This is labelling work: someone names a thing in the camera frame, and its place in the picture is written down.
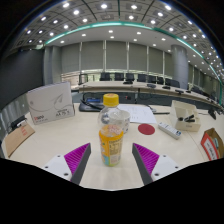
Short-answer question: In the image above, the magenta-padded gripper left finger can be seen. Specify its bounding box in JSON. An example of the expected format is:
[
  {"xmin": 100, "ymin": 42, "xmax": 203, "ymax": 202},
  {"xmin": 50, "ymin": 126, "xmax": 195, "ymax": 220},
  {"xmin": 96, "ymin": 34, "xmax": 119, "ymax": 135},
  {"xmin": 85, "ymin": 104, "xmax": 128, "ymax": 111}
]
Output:
[{"xmin": 42, "ymin": 142, "xmax": 92, "ymax": 186}]

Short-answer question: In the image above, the black conference desk device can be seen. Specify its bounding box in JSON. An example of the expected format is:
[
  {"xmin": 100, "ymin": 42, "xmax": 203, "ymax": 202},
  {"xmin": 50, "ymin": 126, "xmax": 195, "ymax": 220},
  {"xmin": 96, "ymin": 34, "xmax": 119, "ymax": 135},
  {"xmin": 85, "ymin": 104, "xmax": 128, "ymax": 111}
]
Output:
[{"xmin": 78, "ymin": 97, "xmax": 105, "ymax": 113}]

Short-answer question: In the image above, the white remote control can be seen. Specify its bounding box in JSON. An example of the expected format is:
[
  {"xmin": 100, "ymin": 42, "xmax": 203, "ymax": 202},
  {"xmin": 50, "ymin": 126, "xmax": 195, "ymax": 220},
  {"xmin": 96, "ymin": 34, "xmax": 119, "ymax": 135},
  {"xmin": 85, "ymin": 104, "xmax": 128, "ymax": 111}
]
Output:
[{"xmin": 157, "ymin": 121, "xmax": 183, "ymax": 140}]

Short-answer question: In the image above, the white printed paper sheet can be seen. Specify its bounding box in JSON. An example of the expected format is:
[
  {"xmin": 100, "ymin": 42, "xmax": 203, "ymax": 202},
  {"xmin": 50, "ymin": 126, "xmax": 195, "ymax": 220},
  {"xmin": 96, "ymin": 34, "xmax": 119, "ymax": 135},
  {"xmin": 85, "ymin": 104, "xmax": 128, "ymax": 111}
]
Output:
[{"xmin": 118, "ymin": 103, "xmax": 158, "ymax": 125}]

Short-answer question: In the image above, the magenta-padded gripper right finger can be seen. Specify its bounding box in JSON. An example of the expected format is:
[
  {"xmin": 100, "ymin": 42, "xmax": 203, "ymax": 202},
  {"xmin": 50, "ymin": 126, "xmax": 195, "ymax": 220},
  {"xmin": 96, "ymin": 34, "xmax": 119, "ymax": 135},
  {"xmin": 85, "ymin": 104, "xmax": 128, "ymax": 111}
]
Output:
[{"xmin": 131, "ymin": 142, "xmax": 183, "ymax": 187}]

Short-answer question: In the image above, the beige desk organizer tray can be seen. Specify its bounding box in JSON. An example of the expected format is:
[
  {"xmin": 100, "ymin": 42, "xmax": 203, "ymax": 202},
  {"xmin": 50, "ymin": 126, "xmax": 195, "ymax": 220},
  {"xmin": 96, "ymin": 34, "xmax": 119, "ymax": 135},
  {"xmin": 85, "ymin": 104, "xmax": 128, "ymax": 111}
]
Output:
[{"xmin": 169, "ymin": 99, "xmax": 203, "ymax": 132}]

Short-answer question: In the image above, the open brown cardboard box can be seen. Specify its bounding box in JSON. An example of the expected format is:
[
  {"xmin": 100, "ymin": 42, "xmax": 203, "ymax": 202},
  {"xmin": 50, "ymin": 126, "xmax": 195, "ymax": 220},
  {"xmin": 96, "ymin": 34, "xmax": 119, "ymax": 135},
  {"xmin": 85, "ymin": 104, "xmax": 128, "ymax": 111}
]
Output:
[{"xmin": 200, "ymin": 127, "xmax": 224, "ymax": 162}]

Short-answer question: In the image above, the yellow-capped clear drink bottle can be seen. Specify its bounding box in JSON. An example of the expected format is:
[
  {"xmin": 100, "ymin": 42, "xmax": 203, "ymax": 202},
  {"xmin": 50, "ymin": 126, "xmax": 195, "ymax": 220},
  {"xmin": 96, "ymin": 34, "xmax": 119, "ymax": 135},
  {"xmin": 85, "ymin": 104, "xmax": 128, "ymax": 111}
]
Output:
[{"xmin": 97, "ymin": 93, "xmax": 125, "ymax": 168}]

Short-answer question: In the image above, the row of black office chairs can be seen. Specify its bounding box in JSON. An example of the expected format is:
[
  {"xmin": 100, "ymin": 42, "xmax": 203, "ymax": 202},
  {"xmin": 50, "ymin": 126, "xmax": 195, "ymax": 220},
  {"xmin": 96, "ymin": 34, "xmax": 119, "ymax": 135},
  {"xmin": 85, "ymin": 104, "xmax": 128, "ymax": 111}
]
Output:
[{"xmin": 78, "ymin": 71, "xmax": 221, "ymax": 101}]

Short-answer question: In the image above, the small black desk device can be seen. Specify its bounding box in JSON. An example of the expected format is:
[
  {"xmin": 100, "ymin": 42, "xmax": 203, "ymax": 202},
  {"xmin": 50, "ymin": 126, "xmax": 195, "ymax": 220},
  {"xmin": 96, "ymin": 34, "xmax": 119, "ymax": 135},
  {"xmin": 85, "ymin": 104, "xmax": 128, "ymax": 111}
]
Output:
[{"xmin": 9, "ymin": 114, "xmax": 28, "ymax": 131}]

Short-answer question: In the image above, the group of ceiling lights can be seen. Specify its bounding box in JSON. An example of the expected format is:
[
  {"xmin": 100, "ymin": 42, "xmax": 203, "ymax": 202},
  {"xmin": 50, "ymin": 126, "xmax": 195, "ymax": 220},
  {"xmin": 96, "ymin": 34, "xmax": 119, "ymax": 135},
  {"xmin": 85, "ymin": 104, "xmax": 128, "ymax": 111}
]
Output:
[{"xmin": 19, "ymin": 1, "xmax": 224, "ymax": 73}]

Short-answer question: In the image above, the white cardboard paper box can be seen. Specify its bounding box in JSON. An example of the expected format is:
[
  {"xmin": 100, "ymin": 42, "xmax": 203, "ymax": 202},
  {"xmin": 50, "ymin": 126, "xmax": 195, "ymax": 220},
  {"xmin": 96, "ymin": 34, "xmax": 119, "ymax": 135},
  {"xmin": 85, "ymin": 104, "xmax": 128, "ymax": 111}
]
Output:
[{"xmin": 25, "ymin": 81, "xmax": 76, "ymax": 126}]

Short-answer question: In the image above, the flat round red coaster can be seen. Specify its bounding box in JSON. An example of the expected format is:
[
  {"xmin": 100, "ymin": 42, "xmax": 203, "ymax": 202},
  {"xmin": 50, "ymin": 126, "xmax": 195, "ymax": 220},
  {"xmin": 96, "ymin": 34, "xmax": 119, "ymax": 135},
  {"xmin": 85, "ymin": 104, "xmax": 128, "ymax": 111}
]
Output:
[{"xmin": 137, "ymin": 123, "xmax": 156, "ymax": 136}]

